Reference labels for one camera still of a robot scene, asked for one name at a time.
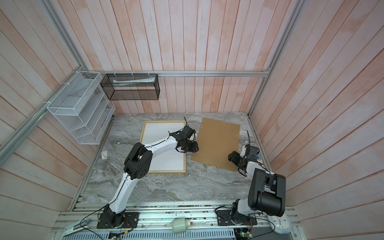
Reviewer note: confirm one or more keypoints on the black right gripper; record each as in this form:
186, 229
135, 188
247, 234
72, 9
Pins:
233, 157

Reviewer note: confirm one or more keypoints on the white cylindrical device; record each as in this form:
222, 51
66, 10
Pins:
180, 225

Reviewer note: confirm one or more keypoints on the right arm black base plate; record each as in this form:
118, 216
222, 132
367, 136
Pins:
225, 217

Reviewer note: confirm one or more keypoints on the wooden backing board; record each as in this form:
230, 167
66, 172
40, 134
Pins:
216, 141

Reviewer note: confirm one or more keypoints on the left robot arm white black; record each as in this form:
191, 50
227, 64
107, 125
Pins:
138, 162

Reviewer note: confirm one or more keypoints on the paper in black basket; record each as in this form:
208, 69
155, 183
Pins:
147, 82

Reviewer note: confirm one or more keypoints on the white wire mesh shelf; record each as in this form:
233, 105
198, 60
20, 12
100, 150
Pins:
84, 113

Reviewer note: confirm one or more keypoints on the autumn forest photo print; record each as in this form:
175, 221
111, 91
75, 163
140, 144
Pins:
162, 144

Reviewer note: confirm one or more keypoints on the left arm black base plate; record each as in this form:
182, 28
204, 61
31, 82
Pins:
123, 220

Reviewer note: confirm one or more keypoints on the black wire mesh basket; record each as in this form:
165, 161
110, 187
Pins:
127, 94

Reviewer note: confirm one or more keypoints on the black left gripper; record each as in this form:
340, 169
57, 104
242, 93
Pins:
194, 149

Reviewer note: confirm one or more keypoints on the small white tag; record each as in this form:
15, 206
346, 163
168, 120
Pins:
104, 155

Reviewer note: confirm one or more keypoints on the light wooden picture frame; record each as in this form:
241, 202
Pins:
163, 171

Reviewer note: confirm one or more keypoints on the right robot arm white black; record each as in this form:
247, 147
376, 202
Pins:
267, 193

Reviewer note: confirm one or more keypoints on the white wall clock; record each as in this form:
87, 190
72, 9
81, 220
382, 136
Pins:
280, 225

